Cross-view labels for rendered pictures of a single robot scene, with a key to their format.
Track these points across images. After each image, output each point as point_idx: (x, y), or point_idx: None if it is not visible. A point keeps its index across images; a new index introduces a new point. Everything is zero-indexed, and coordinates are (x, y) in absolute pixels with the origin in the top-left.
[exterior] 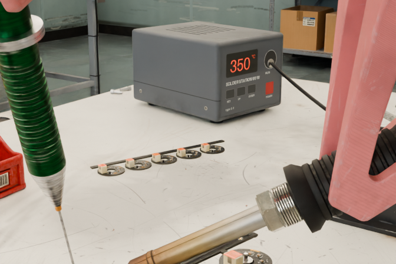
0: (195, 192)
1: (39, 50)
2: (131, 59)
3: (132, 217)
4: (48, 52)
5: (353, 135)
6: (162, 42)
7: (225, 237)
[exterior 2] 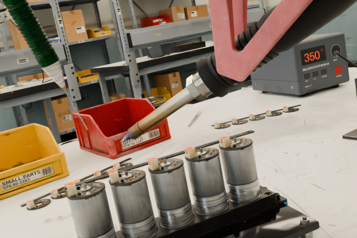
0: (268, 132)
1: (240, 87)
2: None
3: None
4: (245, 87)
5: (214, 23)
6: None
7: (171, 106)
